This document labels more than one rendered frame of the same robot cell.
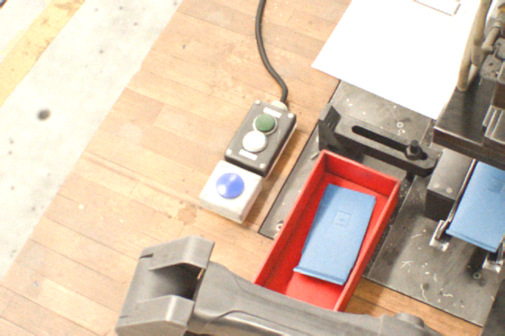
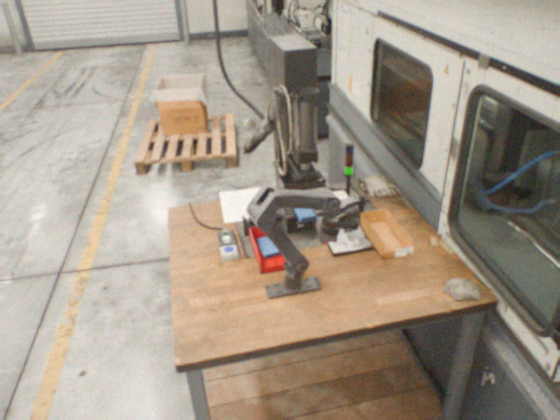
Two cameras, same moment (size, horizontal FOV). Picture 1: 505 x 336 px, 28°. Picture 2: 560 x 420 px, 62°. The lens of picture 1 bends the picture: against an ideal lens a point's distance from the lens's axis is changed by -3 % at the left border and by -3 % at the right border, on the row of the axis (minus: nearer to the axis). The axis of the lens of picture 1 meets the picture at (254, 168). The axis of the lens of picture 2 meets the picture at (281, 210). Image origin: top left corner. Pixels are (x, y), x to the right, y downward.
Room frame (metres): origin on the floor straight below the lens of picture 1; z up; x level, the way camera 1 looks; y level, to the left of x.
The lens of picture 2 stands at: (-0.55, 0.98, 2.04)
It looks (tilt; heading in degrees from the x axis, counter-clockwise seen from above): 31 degrees down; 315
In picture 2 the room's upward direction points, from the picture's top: 2 degrees counter-clockwise
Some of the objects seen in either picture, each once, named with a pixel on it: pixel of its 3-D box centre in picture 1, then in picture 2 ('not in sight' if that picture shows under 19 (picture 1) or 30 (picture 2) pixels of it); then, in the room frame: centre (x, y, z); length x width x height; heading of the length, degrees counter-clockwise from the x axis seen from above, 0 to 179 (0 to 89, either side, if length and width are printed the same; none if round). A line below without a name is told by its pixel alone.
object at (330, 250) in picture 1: (335, 233); (268, 245); (0.60, -0.10, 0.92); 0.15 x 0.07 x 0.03; 153
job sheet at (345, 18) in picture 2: not in sight; (344, 31); (1.49, -1.77, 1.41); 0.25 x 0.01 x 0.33; 143
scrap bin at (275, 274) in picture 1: (323, 248); (269, 247); (0.58, -0.08, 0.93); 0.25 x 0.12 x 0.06; 147
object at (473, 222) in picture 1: (489, 199); (304, 210); (0.58, -0.31, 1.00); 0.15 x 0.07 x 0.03; 147
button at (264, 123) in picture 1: (265, 125); not in sight; (0.78, -0.02, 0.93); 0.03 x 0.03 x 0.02
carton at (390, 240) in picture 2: not in sight; (385, 233); (0.28, -0.47, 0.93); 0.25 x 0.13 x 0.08; 147
